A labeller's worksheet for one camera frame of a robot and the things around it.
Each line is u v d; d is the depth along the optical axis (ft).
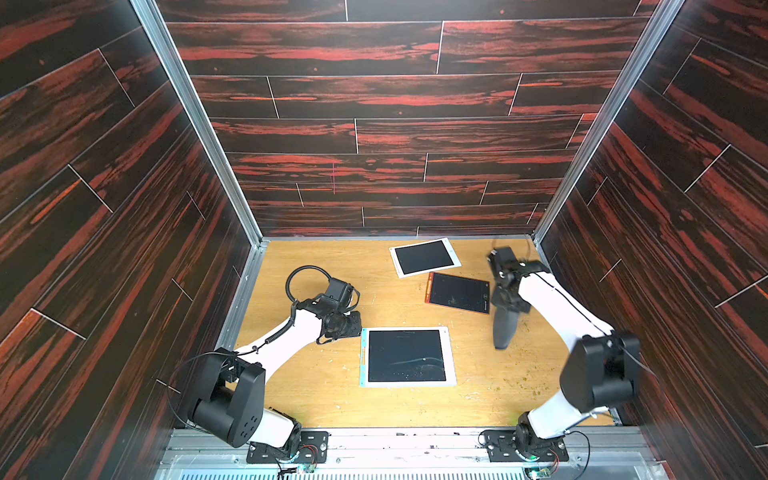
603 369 1.46
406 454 2.40
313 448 2.39
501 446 2.41
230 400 1.40
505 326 2.73
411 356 2.95
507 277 2.08
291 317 1.85
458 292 3.43
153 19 2.19
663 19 2.19
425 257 3.81
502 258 2.32
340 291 2.29
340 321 2.40
